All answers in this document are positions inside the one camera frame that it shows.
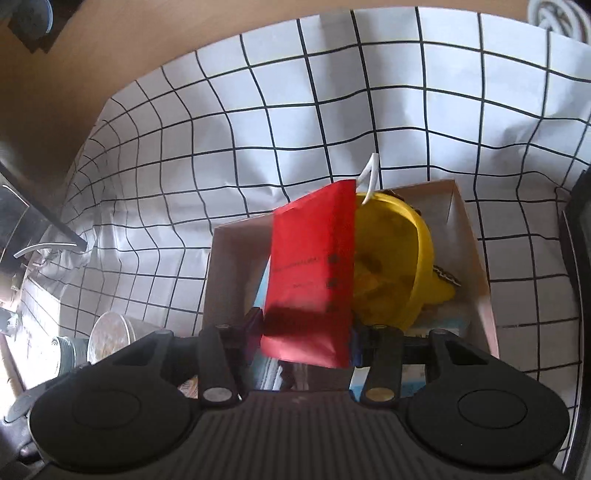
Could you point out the pale pink cardboard box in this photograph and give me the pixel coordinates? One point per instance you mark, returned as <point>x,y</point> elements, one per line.
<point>461,217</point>

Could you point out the dark metal frame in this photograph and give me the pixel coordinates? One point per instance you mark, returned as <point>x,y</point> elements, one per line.
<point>41,207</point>

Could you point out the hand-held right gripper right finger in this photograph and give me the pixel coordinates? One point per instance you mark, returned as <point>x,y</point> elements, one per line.
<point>355,344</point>

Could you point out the dark blue object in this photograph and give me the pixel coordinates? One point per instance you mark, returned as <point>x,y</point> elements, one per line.
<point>32,18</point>

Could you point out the red packet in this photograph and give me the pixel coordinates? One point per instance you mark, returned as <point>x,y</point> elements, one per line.
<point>309,277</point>

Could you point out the white black checked tablecloth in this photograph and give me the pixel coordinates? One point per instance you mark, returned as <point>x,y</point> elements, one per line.
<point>323,115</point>

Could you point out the small metal tin can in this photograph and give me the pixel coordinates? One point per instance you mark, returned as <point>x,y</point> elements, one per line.
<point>69,360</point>

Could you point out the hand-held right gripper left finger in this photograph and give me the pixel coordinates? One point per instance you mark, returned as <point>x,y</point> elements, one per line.
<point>253,328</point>

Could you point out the dark patterned cloth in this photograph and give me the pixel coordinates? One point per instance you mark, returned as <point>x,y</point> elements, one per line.
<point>447,275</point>

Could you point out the large metal tin can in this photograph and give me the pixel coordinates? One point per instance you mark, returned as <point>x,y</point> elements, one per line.
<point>111,334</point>

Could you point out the yellow plastic bowl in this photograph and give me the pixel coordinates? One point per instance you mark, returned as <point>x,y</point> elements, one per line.
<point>422,258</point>

